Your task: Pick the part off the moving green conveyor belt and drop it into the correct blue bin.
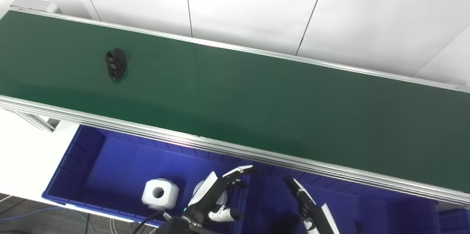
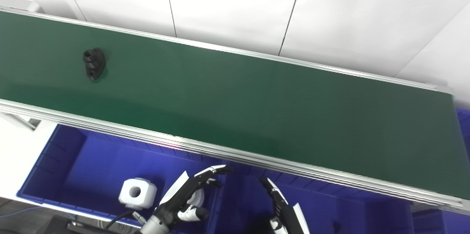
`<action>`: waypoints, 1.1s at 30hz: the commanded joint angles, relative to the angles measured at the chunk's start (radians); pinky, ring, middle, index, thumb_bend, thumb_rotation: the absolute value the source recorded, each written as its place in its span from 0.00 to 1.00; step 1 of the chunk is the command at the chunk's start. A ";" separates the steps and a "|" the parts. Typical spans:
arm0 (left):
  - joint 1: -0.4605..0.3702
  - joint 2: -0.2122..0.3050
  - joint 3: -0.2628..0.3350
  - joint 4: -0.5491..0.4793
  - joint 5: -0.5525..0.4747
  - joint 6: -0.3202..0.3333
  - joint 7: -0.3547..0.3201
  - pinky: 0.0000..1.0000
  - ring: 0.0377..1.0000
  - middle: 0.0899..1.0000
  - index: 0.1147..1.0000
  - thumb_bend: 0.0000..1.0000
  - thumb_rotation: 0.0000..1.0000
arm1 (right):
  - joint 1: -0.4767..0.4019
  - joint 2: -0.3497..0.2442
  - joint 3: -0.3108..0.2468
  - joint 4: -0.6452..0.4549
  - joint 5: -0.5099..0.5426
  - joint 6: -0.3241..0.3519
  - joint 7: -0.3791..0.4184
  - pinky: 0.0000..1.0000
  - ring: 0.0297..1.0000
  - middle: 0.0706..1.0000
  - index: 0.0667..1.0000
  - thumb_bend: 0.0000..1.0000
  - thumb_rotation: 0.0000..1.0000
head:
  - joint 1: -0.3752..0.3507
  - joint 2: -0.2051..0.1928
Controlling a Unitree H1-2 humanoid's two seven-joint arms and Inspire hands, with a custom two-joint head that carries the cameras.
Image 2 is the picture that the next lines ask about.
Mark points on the white part with round hole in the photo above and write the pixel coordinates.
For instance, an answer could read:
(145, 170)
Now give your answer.
(145, 193)

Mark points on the green conveyor belt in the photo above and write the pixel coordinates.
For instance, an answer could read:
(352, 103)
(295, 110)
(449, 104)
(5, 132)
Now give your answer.
(220, 98)

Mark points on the large blue plastic bin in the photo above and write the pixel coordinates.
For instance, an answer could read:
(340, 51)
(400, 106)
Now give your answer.
(440, 224)

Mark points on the small white plastic part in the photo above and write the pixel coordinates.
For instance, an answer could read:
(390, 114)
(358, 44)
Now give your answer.
(198, 199)

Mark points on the aluminium conveyor leg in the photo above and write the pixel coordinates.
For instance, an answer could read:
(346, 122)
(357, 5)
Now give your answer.
(22, 121)

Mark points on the black robot chest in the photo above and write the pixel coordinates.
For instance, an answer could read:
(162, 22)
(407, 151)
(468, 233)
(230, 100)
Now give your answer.
(91, 228)

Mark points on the grey conveyor end box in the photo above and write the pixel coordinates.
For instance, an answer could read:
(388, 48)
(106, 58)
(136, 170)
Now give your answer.
(18, 3)

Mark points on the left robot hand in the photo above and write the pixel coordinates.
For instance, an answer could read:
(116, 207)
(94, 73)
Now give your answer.
(176, 201)

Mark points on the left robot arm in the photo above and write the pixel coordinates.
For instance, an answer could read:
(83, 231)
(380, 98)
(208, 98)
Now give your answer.
(154, 226)

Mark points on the black plastic bracket part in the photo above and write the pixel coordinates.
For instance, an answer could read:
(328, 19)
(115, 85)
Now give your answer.
(94, 63)

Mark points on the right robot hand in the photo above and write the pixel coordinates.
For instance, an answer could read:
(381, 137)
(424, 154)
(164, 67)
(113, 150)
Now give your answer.
(288, 213)

